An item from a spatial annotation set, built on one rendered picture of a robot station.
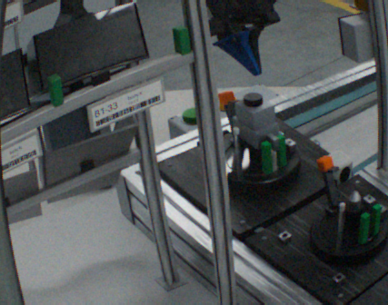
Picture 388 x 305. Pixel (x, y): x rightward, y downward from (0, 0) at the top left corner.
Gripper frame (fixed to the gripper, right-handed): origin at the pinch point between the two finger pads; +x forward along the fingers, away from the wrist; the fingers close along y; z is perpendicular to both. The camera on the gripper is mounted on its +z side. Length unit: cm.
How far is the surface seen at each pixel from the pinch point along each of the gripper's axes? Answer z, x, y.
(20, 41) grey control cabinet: -275, -84, 148
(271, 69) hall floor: -160, -3, 209
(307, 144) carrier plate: -6.0, 16.9, 12.8
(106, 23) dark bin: 11.9, -8.0, -34.6
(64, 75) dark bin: 8.4, -4.1, -39.9
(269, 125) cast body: -3.1, 11.0, 1.3
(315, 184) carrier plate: -0.2, 22.2, 3.8
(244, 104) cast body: -4.6, 6.8, -0.3
